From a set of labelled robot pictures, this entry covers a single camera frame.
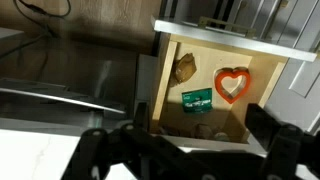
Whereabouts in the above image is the dark glossy metal panel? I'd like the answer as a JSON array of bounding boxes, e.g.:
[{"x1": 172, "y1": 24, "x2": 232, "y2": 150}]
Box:
[{"x1": 0, "y1": 77, "x2": 128, "y2": 117}]

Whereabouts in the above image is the black floor cable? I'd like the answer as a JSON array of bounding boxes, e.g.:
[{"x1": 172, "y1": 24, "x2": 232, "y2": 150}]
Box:
[{"x1": 13, "y1": 0, "x2": 72, "y2": 38}]

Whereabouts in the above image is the wooden drawer with white front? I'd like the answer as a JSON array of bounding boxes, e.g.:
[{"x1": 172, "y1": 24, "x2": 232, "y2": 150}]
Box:
[{"x1": 148, "y1": 15, "x2": 318, "y2": 154}]

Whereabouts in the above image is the small brown object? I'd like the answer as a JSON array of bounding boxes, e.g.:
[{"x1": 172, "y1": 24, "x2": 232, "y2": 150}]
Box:
[{"x1": 193, "y1": 123, "x2": 215, "y2": 140}]

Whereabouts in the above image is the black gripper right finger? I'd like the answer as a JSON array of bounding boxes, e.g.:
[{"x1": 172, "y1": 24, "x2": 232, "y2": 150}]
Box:
[{"x1": 245, "y1": 103, "x2": 320, "y2": 180}]

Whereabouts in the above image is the grey shaker base cabinet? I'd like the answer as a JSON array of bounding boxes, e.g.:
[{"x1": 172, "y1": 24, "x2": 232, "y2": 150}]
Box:
[{"x1": 264, "y1": 0, "x2": 320, "y2": 134}]

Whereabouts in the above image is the green packet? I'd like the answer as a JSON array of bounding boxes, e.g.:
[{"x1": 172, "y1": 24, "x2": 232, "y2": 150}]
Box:
[{"x1": 181, "y1": 88, "x2": 214, "y2": 114}]

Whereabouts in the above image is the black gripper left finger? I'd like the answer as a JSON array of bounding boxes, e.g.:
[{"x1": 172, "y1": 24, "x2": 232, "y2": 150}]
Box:
[{"x1": 61, "y1": 102, "x2": 214, "y2": 180}]

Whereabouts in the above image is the small grey object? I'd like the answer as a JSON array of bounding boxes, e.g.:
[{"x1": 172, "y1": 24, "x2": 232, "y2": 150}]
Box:
[{"x1": 214, "y1": 132, "x2": 231, "y2": 142}]

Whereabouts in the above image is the brown toy figure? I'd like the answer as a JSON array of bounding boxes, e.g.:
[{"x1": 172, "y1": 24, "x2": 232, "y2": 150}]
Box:
[{"x1": 169, "y1": 52, "x2": 198, "y2": 88}]

